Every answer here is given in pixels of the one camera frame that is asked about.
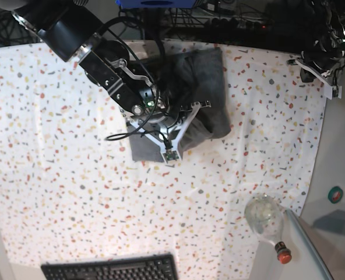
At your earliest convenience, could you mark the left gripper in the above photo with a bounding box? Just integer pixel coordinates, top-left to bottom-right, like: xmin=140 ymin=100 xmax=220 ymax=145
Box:
xmin=286 ymin=51 xmax=340 ymax=83

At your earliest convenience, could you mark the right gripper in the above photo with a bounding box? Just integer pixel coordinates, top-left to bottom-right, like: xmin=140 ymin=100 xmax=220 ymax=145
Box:
xmin=125 ymin=97 xmax=212 ymax=140

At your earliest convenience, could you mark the grey t-shirt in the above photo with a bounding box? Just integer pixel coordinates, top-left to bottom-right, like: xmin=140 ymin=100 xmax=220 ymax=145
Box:
xmin=129 ymin=48 xmax=231 ymax=163

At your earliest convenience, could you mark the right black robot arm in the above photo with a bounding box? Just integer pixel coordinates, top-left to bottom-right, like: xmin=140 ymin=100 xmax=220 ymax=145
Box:
xmin=0 ymin=1 xmax=211 ymax=144

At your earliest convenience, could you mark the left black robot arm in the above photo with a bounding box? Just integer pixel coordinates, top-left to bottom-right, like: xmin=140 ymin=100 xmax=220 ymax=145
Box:
xmin=300 ymin=1 xmax=345 ymax=83

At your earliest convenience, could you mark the terrazzo pattern tablecloth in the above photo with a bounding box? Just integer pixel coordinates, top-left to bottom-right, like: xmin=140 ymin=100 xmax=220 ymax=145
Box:
xmin=0 ymin=44 xmax=326 ymax=279

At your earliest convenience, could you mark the clear glass bottle red cap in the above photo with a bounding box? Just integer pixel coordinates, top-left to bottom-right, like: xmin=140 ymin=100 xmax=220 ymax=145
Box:
xmin=244 ymin=194 xmax=292 ymax=264

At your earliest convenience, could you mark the green tape roll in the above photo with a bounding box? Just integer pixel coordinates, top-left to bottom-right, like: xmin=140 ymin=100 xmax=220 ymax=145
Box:
xmin=328 ymin=186 xmax=343 ymax=204

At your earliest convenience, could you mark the blue box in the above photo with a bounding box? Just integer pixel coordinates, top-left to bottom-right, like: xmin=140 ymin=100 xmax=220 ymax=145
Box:
xmin=115 ymin=0 xmax=201 ymax=9

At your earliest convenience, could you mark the black keyboard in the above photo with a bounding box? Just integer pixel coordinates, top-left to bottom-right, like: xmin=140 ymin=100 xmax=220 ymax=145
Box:
xmin=41 ymin=254 xmax=179 ymax=280

